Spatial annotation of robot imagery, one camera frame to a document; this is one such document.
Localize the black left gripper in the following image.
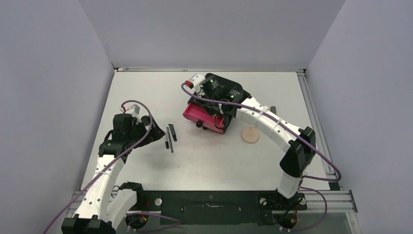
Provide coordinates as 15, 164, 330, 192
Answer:
127, 116, 164, 149

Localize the pink drawer with black knob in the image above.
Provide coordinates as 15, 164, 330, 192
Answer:
183, 102, 225, 134

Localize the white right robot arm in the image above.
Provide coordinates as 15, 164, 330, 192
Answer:
192, 73, 316, 209

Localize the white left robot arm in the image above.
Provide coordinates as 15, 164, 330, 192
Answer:
61, 113, 165, 234

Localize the short black eyeliner pen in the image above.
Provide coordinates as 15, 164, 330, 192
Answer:
164, 133, 169, 149

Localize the long black eyeliner pencil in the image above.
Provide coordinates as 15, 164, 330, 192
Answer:
166, 127, 174, 153

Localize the round beige powder puff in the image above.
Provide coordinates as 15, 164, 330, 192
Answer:
241, 126, 260, 144

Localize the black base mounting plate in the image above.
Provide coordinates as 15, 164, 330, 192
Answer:
130, 191, 307, 226

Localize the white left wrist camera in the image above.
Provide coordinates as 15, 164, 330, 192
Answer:
125, 104, 140, 118

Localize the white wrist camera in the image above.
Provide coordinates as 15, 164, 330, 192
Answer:
189, 74, 206, 97
125, 104, 140, 118

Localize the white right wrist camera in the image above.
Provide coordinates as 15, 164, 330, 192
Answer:
189, 74, 206, 97

